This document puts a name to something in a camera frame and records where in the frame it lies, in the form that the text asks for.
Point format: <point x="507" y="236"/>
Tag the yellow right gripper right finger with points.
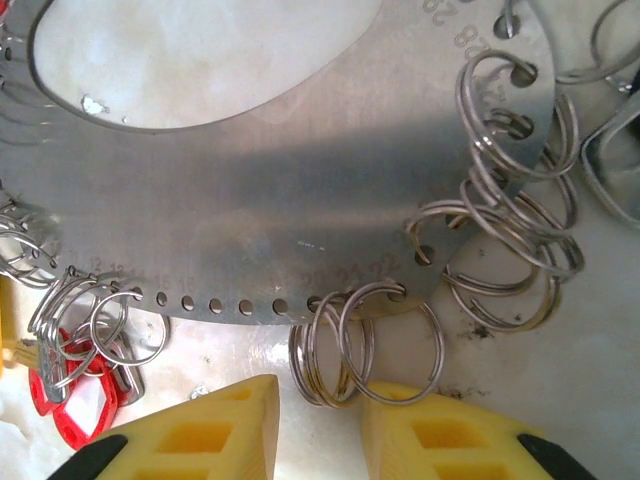
<point x="450" y="440"/>

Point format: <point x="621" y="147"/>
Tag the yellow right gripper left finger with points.
<point x="200" y="440"/>

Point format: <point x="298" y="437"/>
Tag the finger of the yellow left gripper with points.
<point x="4" y="325"/>

